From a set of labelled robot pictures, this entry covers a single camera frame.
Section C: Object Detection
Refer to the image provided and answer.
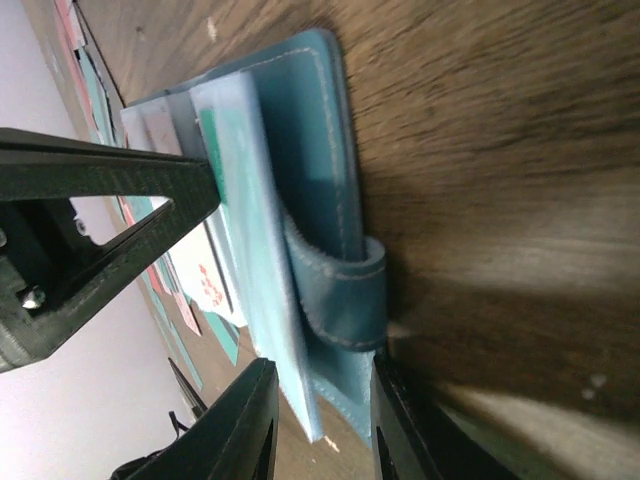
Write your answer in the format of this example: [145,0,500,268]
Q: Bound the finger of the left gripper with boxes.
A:
[1,128,220,372]

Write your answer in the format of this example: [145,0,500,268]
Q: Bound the blue leather card holder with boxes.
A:
[121,28,388,441]

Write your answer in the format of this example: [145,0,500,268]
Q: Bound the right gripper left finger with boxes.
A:
[111,358,279,479]

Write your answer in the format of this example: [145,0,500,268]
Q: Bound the teal VIP card front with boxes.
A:
[198,106,263,215]

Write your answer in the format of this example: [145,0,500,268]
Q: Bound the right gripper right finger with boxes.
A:
[371,359,516,479]

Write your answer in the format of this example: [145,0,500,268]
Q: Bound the white card red pattern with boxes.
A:
[169,223,244,327]

